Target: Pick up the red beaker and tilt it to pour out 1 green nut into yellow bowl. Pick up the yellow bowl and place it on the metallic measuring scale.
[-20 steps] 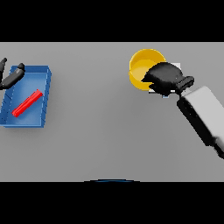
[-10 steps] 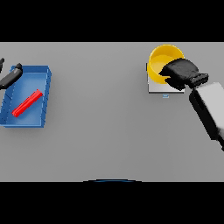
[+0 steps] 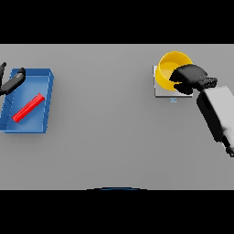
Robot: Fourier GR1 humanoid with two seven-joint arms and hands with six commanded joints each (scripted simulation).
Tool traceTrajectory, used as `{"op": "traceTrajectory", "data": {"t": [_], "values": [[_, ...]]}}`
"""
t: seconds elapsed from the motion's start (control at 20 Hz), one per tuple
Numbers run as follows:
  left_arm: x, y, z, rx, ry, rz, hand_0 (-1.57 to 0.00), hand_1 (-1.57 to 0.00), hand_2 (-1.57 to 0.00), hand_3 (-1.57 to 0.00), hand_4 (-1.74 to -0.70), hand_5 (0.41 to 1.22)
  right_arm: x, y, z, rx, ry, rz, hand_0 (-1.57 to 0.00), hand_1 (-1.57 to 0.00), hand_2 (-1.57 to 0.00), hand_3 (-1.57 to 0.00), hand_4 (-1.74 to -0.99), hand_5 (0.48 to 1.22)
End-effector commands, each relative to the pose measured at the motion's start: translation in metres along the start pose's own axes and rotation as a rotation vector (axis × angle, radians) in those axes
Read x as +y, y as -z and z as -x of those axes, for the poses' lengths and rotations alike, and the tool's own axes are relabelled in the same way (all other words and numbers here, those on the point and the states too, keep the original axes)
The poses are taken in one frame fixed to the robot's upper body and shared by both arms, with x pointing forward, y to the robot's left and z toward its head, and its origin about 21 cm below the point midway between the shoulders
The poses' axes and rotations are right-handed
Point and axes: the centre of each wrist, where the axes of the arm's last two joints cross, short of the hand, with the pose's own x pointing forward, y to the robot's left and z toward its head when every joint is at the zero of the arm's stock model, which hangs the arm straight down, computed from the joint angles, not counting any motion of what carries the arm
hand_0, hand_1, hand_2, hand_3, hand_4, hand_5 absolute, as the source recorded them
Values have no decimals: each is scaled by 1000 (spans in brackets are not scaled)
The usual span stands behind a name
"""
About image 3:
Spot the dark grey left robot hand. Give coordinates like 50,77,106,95
0,61,27,97

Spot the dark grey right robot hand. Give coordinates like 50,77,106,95
168,64,218,96

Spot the yellow bowl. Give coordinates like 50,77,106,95
154,50,194,92

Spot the red beaker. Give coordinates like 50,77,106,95
12,92,46,123

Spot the pale square measuring scale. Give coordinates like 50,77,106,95
152,65,194,103

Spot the blue tray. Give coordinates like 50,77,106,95
0,68,55,134

